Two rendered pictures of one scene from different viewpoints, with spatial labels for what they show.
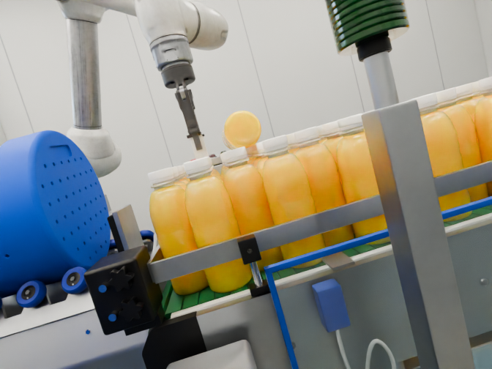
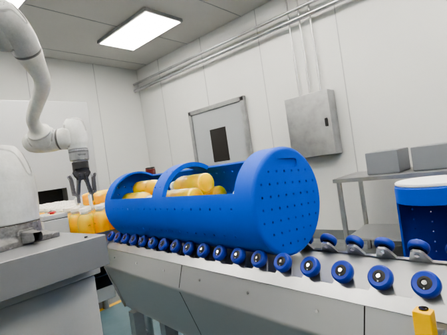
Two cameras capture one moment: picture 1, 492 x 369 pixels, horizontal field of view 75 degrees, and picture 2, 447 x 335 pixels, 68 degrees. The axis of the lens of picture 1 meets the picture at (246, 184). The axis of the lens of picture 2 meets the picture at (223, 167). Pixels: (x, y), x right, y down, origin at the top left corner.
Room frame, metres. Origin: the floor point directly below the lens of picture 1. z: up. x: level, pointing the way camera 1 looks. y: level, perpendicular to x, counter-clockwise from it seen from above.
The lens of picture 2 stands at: (1.23, 1.78, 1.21)
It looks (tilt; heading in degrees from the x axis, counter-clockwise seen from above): 0 degrees down; 232
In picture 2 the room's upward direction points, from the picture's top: 8 degrees counter-clockwise
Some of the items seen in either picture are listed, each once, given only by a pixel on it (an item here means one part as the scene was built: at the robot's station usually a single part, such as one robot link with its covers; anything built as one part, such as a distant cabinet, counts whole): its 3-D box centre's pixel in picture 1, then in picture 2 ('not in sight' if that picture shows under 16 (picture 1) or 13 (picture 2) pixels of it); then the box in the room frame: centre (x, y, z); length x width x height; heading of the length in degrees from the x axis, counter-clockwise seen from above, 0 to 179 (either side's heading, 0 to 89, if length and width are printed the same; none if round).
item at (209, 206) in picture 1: (215, 227); not in sight; (0.49, 0.06, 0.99); 0.07 x 0.07 x 0.19
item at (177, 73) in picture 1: (181, 87); (81, 170); (0.78, 0.08, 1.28); 0.08 x 0.07 x 0.09; 4
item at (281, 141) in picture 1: (274, 143); not in sight; (0.50, -0.06, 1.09); 0.04 x 0.04 x 0.02
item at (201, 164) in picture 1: (197, 165); not in sight; (0.49, 0.06, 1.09); 0.04 x 0.04 x 0.02
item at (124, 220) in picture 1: (128, 238); not in sight; (0.64, 0.26, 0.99); 0.10 x 0.02 x 0.12; 4
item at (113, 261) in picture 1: (129, 290); not in sight; (0.44, 0.20, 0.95); 0.10 x 0.07 x 0.10; 4
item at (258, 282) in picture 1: (253, 263); not in sight; (0.43, 0.02, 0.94); 0.03 x 0.02 x 0.08; 94
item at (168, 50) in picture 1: (172, 56); (78, 155); (0.78, 0.08, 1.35); 0.09 x 0.09 x 0.06
